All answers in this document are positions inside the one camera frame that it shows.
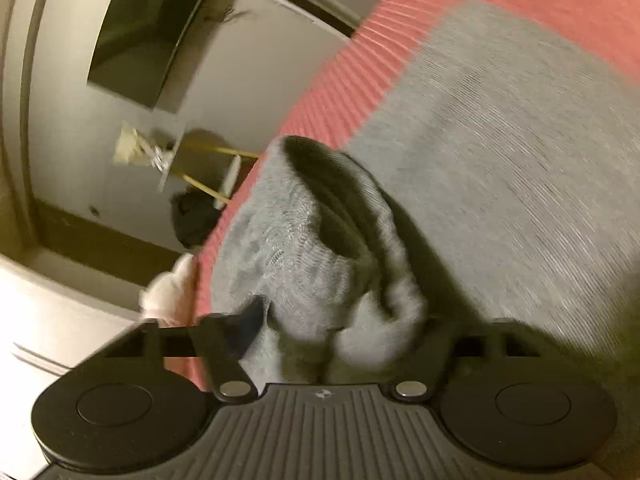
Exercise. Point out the cream flower bouquet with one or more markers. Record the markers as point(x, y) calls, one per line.
point(137, 150)

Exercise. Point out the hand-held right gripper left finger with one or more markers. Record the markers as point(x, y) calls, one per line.
point(250, 317)

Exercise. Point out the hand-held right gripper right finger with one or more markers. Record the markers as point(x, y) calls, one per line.
point(431, 365)

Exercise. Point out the yellow side table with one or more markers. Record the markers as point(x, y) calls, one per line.
point(220, 152)

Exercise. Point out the wall television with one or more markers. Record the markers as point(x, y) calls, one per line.
point(140, 40)

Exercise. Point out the pink ribbed blanket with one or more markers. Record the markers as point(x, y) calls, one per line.
point(390, 40)

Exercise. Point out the grey pants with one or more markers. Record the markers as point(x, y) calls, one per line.
point(490, 170)

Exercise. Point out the cream plush toy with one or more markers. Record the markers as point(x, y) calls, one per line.
point(167, 290)

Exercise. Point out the black bag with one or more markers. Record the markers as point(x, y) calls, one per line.
point(195, 217)

